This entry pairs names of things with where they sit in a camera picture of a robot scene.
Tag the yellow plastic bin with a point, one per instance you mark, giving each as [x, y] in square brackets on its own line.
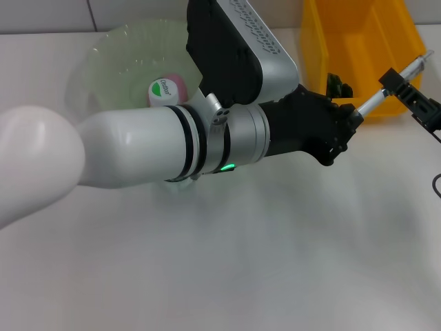
[361, 41]

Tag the pale green glass fruit plate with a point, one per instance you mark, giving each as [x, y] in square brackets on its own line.
[120, 62]

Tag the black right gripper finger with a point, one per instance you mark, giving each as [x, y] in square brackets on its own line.
[418, 103]

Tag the silver ballpoint pen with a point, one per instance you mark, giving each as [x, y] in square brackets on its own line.
[413, 70]

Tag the pink peach toy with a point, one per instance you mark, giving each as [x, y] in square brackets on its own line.
[181, 84]

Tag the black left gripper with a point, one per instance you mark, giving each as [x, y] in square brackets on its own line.
[299, 124]

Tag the clear water bottle green label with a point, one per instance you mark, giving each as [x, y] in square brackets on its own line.
[162, 91]

